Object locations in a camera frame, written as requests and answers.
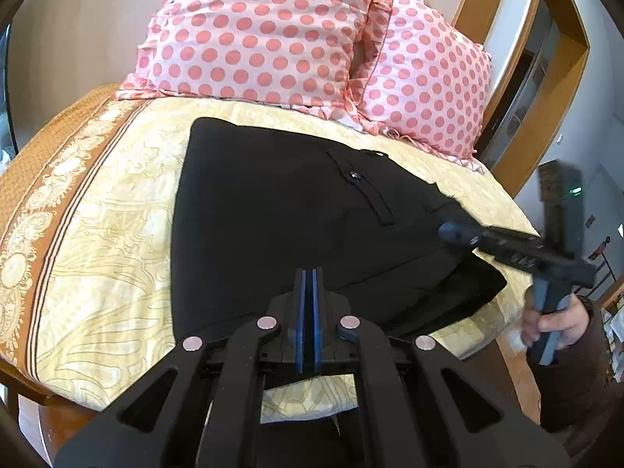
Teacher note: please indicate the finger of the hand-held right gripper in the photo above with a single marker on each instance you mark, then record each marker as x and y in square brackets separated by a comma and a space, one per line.
[456, 234]

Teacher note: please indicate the person's right forearm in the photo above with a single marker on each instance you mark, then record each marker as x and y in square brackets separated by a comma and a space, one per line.
[585, 399]

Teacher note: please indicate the large pink polka dot pillow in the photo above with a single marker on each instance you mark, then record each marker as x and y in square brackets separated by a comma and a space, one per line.
[253, 29]

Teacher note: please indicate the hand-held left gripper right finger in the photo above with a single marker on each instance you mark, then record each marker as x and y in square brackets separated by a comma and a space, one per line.
[317, 331]

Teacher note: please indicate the person's right hand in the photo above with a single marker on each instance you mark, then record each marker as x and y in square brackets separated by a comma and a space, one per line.
[560, 324]

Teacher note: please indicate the small pink polka dot pillow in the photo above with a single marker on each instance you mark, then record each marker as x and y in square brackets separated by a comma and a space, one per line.
[424, 78]

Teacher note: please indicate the black pants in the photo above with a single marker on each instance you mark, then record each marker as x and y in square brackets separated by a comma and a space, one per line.
[273, 224]

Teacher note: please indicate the yellow patterned bedsheet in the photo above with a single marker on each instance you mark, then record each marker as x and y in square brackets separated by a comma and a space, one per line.
[112, 253]

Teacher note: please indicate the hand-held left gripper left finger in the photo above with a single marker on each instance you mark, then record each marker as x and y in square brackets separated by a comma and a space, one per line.
[300, 331]

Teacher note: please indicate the wooden headboard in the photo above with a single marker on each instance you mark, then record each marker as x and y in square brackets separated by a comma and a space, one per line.
[551, 68]

